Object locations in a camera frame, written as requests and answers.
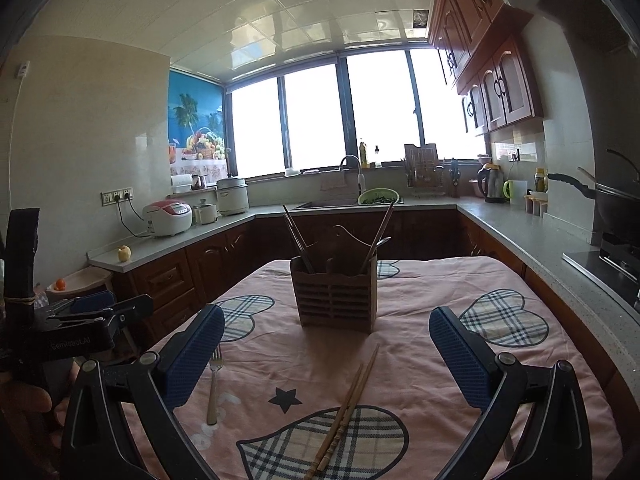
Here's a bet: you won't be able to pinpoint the dish rack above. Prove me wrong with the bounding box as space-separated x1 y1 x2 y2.
404 143 448 197

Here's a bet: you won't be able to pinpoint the range hood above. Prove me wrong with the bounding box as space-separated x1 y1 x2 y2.
500 0 640 56

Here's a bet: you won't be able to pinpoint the pink plaid-heart tablecloth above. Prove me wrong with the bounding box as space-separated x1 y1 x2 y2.
120 256 608 480

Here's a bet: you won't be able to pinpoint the dark wooden chopstick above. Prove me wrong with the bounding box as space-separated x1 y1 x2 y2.
365 201 397 275
285 212 316 273

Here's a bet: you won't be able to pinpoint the wooden cabinets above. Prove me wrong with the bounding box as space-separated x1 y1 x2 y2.
427 0 546 137
107 208 531 341

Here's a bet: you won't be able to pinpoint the kitchen window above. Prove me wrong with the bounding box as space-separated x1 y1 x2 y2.
225 47 488 178

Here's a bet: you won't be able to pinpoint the wall power strip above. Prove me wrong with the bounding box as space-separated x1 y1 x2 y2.
101 187 135 206

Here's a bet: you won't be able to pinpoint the wooden upper cabinets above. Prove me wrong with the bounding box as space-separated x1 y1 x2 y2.
427 0 546 137

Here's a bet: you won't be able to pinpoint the green colander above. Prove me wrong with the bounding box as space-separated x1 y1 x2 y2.
357 187 403 206

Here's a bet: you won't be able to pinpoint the wooden lower cabinets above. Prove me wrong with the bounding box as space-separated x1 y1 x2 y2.
107 208 531 341

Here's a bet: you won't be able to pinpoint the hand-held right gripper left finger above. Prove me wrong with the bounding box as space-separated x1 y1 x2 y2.
59 303 226 480

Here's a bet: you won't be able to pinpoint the steel electric kettle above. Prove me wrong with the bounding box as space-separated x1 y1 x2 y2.
476 162 508 204

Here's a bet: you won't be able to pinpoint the white pitcher green handle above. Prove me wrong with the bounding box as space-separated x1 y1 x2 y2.
502 179 530 206

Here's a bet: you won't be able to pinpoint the pale plastic basin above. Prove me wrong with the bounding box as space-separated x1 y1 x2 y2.
47 267 113 306

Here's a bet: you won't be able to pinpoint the person's left hand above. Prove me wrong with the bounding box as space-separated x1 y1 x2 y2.
0 382 55 461

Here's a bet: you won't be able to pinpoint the kitchen faucet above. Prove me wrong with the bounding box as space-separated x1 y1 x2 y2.
340 155 366 206

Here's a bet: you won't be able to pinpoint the gas stove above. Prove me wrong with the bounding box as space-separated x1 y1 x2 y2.
562 232 640 311

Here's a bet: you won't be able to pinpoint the metal fork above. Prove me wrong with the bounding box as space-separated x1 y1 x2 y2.
206 344 224 426

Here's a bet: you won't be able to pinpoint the small white pot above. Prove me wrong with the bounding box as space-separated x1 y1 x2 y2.
194 199 218 225

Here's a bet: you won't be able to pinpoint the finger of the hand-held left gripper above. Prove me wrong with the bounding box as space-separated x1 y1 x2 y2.
47 291 117 320
75 294 154 333

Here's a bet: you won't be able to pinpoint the red and white rice cooker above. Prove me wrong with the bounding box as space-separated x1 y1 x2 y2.
142 200 193 238

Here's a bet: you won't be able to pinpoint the black wok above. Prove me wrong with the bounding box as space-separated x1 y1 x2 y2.
547 149 640 241

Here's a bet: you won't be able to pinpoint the wooden utensil holder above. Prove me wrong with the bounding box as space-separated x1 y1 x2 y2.
289 225 379 334

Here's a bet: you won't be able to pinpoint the large white cooker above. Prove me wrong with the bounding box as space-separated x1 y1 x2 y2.
216 174 250 217

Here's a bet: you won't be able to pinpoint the light wooden chopstick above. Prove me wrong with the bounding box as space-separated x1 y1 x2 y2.
305 363 365 477

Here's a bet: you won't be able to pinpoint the wooden chopsticks pair on table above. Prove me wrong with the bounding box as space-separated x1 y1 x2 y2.
317 344 381 475

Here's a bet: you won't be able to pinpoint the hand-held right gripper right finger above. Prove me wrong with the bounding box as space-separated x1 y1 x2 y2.
428 305 594 480

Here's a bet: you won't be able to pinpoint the fruit wall poster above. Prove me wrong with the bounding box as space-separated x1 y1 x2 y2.
167 71 232 162

